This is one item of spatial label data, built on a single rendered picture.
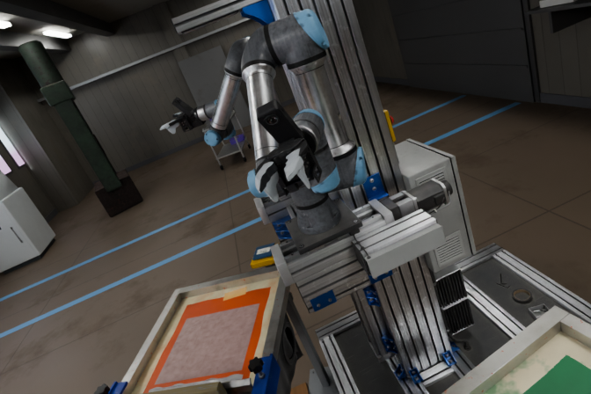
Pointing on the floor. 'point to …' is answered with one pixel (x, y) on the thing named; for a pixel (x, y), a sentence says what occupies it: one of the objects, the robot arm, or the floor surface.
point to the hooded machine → (20, 228)
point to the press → (81, 131)
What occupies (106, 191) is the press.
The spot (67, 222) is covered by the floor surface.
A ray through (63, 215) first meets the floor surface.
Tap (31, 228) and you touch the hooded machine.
